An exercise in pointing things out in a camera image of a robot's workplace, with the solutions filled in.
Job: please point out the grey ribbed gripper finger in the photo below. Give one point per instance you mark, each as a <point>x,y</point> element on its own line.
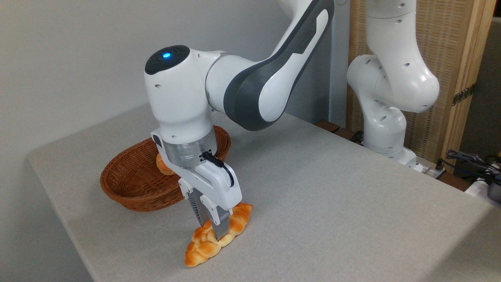
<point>221,225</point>
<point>195,207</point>

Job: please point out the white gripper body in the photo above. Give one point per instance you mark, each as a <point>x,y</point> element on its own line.
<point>219,188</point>

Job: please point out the long braided golden bread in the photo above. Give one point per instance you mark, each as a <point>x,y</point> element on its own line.
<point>199,250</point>

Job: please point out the small golden bread roll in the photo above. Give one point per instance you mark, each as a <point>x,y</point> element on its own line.
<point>162,166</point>

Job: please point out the woven wooden folding screen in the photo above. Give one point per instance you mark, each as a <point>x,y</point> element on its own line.
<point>450,39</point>

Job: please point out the dark patterned screen hinge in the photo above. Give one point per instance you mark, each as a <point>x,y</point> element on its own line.
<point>464,94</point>

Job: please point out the dark brown wooden bench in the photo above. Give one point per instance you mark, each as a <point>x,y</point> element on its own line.
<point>332,128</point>

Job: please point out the brown wicker basket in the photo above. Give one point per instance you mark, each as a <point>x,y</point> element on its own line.
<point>129,188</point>

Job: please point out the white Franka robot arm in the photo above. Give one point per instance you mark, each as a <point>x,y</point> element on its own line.
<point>180,102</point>

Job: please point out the grey metal device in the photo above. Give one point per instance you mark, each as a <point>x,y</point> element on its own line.
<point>495,190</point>

